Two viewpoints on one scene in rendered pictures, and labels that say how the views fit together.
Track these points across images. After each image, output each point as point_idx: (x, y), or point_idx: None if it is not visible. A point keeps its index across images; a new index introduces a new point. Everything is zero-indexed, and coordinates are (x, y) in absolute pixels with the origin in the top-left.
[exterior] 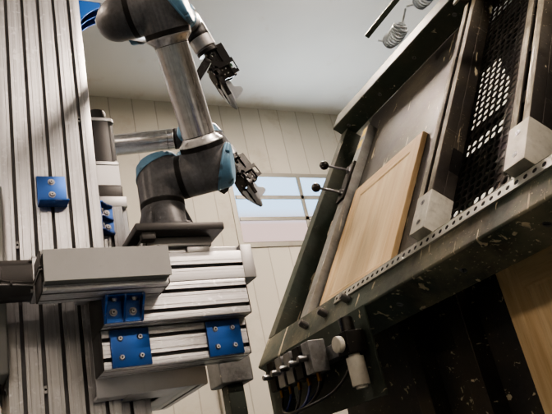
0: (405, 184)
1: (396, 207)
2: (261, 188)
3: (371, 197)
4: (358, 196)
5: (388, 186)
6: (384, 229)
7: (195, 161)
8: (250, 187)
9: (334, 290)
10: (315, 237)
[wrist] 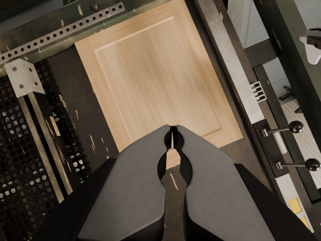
0: (115, 124)
1: (112, 102)
2: (314, 58)
3: (186, 121)
4: (224, 126)
5: (154, 128)
6: (119, 82)
7: None
8: (317, 37)
9: (167, 23)
10: (304, 82)
